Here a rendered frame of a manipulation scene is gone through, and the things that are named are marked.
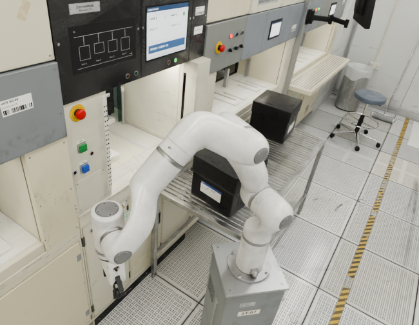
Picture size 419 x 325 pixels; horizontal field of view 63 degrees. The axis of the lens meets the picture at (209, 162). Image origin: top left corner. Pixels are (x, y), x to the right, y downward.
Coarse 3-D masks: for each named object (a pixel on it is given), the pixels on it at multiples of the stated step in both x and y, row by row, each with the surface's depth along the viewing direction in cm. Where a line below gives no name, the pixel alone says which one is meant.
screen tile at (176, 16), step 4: (172, 12) 148; (176, 12) 150; (180, 12) 153; (172, 16) 149; (176, 16) 151; (180, 16) 154; (184, 16) 156; (172, 20) 150; (176, 20) 152; (180, 20) 155; (184, 20) 157; (184, 24) 158; (172, 28) 152; (176, 28) 154; (180, 28) 157; (184, 28) 160; (172, 32) 153; (176, 32) 156; (180, 32) 158; (184, 32) 161; (172, 36) 154
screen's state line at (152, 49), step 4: (172, 40) 155; (176, 40) 158; (180, 40) 161; (156, 44) 147; (160, 44) 149; (164, 44) 152; (168, 44) 154; (172, 44) 157; (176, 44) 159; (180, 44) 162; (148, 48) 144; (152, 48) 146; (156, 48) 148; (160, 48) 150; (164, 48) 153; (148, 52) 145; (152, 52) 147
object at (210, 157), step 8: (200, 152) 176; (208, 152) 177; (200, 160) 172; (208, 160) 171; (216, 160) 171; (224, 160) 172; (264, 160) 177; (192, 168) 179; (200, 168) 174; (208, 168) 170; (216, 168) 166; (224, 168) 166; (232, 168) 167; (208, 176) 172; (216, 176) 168; (224, 176) 164; (232, 176) 162; (216, 184) 170; (224, 184) 167; (232, 184) 163; (240, 184) 166; (232, 192) 165
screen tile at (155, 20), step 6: (150, 18) 138; (156, 18) 141; (162, 18) 144; (150, 24) 139; (156, 24) 142; (162, 24) 146; (162, 30) 147; (150, 36) 142; (156, 36) 145; (162, 36) 149; (150, 42) 144
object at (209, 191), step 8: (200, 176) 177; (192, 184) 184; (200, 184) 180; (208, 184) 175; (192, 192) 187; (200, 192) 182; (208, 192) 178; (216, 192) 174; (224, 192) 169; (208, 200) 180; (216, 200) 176; (224, 200) 172; (232, 200) 169; (240, 200) 176; (216, 208) 178; (224, 208) 174; (232, 208) 173
